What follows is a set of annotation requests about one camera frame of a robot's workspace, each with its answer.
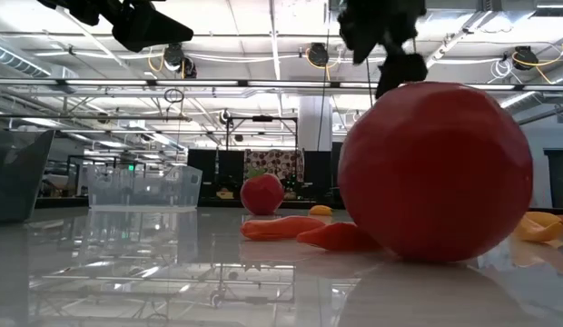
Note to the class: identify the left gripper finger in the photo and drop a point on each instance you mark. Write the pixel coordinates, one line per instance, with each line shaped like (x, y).
(150, 32)
(72, 9)

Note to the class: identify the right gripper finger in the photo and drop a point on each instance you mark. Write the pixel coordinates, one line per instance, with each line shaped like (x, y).
(361, 38)
(399, 72)

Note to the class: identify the white pillar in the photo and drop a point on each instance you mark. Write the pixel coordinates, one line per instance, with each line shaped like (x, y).
(315, 122)

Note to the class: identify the black partition panel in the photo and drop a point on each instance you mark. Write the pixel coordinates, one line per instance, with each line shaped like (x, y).
(215, 175)
(321, 175)

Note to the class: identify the brown patterned cloth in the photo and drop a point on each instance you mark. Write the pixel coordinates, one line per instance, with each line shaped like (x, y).
(274, 161)

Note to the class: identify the small yellow toy chili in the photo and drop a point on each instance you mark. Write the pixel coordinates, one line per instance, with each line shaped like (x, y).
(321, 211)

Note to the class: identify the clear plastic basket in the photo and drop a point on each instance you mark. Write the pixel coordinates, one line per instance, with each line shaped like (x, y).
(145, 191)

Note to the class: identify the orange toy carrot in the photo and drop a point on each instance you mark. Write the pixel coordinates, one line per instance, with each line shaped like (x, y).
(336, 237)
(281, 227)

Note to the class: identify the grey plastic bin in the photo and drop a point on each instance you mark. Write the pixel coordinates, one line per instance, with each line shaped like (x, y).
(18, 181)

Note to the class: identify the yellow-orange toy chili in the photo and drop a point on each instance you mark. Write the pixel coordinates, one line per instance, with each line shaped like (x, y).
(546, 218)
(533, 230)

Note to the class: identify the black gantry frame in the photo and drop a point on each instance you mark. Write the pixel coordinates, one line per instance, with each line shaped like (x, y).
(262, 118)

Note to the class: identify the black metal table frame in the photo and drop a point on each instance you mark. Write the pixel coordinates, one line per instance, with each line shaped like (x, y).
(218, 203)

